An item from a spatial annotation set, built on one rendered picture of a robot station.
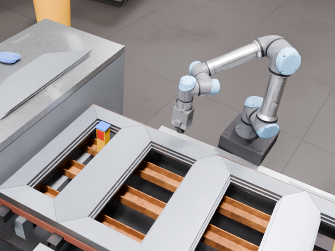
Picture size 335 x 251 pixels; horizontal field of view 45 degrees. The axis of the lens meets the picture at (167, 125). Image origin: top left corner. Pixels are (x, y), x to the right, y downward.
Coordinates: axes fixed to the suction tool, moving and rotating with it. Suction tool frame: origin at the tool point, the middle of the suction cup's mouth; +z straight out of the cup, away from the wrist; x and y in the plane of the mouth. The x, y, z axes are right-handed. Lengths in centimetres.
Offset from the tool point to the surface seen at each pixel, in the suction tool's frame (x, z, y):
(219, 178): -7.1, 9.2, 28.6
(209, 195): -19.8, 9.2, 30.1
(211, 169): -4.6, 9.2, 22.4
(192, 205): -29.9, 9.3, 27.1
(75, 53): 5, -12, -76
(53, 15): 122, 57, -225
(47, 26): 19, -9, -115
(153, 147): -7.8, 12.5, -10.4
